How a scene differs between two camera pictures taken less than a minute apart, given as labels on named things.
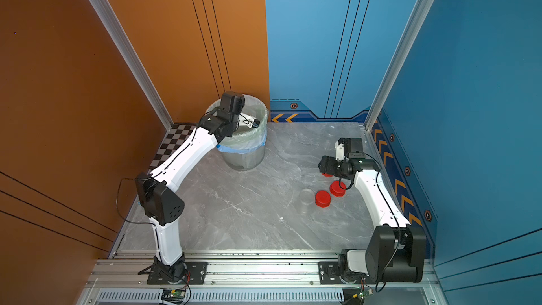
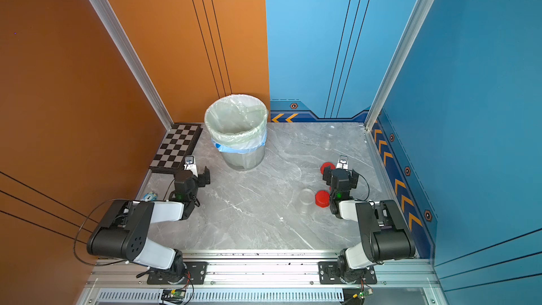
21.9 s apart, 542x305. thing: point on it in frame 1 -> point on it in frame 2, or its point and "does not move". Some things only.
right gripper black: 331,160 -> 328,176
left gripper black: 241,106 -> 204,178
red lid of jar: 322,198 does not move
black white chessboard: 177,135 does not move
